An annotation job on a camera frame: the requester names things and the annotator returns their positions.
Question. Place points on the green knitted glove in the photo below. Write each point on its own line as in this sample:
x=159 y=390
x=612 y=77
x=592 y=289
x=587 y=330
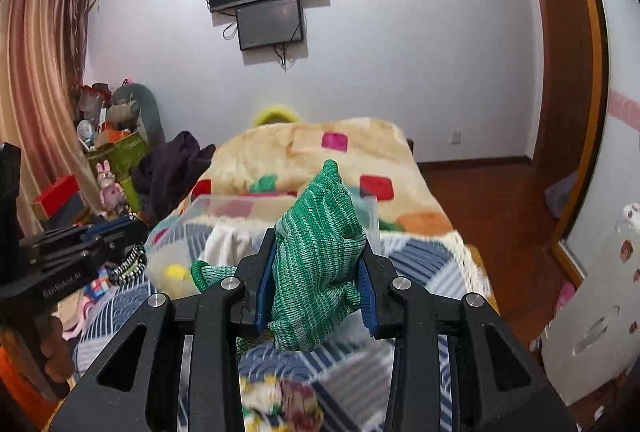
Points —
x=312 y=262

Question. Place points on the yellow pompom ball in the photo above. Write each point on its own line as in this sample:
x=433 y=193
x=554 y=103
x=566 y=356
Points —
x=176 y=272

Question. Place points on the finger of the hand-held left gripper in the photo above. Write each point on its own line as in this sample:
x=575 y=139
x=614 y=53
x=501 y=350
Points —
x=117 y=228
x=95 y=257

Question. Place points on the dark purple garment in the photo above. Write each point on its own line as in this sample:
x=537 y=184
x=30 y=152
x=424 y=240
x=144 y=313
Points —
x=167 y=177

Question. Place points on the person's left hand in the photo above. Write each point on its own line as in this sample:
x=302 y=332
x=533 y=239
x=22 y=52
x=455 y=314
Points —
x=57 y=347

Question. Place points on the white cloth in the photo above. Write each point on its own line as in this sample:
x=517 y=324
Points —
x=230 y=244

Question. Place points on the white foam panel with cutouts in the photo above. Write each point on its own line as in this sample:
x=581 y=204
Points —
x=585 y=302

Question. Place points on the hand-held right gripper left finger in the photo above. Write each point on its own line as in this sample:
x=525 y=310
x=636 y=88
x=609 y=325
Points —
x=264 y=284

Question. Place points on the green cardboard box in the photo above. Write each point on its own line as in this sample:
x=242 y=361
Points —
x=120 y=152

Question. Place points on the floral cloth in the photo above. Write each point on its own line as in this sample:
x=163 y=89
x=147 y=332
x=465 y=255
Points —
x=280 y=404

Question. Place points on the wall socket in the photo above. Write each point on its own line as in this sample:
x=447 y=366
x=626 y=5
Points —
x=456 y=137

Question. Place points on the pink rabbit toy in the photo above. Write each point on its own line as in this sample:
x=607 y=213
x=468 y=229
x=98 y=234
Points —
x=110 y=192

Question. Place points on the grey plush toy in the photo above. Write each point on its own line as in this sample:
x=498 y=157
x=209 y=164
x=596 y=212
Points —
x=145 y=107

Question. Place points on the small black monitor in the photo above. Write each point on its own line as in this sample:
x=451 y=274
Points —
x=270 y=24

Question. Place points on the beige blanket with coloured squares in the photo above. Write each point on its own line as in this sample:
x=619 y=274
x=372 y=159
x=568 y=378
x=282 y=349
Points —
x=295 y=152

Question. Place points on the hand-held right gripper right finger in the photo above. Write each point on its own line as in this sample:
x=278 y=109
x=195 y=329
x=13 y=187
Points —
x=368 y=298

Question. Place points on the striped pink curtain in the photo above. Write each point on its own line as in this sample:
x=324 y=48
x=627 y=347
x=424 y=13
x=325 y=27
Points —
x=35 y=87

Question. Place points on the red box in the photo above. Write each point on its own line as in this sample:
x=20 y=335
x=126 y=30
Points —
x=57 y=194

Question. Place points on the pink colourful cloth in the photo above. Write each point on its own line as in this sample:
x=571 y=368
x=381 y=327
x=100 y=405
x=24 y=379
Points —
x=92 y=297

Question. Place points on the clear plastic storage box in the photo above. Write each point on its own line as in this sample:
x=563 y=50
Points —
x=170 y=247

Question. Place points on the wooden door frame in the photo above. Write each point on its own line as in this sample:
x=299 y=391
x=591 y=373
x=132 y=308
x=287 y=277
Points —
x=565 y=87

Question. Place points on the yellow plush item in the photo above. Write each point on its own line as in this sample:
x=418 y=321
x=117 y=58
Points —
x=275 y=114

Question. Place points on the orange cloth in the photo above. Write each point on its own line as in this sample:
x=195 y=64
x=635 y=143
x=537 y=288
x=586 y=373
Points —
x=20 y=377

